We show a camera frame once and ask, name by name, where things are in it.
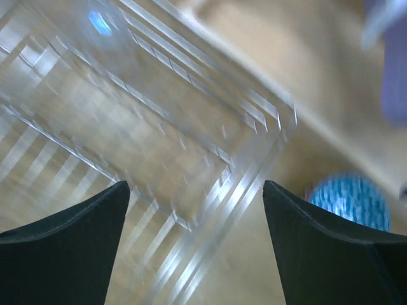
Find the wire dish rack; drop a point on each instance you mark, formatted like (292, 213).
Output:
(193, 132)

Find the blue patterned bowl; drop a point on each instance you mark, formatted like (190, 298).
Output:
(354, 197)

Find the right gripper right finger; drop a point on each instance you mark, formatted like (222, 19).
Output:
(323, 258)

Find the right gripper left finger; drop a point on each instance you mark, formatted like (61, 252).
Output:
(67, 257)

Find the purple cloth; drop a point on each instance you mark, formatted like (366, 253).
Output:
(387, 20)

